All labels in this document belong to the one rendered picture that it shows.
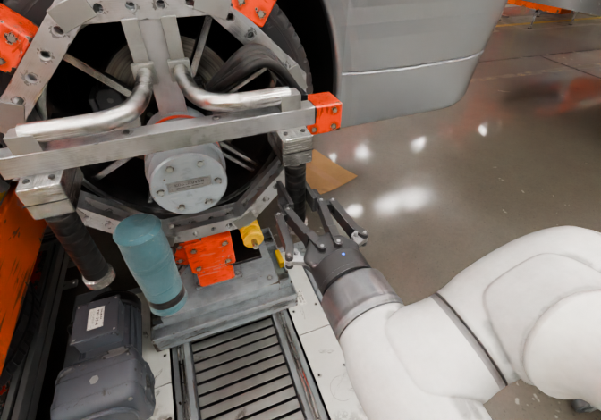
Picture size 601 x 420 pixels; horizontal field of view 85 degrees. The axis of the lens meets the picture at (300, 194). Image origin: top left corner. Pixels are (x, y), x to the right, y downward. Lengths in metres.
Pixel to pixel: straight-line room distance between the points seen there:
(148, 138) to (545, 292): 0.47
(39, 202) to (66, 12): 0.28
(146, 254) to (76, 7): 0.42
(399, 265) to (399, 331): 1.23
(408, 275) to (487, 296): 1.22
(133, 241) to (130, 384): 0.36
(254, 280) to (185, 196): 0.66
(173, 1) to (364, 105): 0.55
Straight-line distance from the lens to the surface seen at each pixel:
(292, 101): 0.51
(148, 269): 0.75
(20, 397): 1.21
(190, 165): 0.57
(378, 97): 0.98
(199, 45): 0.76
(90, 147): 0.51
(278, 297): 1.26
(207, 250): 0.90
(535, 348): 0.34
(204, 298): 1.20
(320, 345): 1.25
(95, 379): 0.97
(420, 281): 1.56
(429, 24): 1.00
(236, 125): 0.50
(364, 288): 0.40
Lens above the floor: 1.20
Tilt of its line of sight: 40 degrees down
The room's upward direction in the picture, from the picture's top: straight up
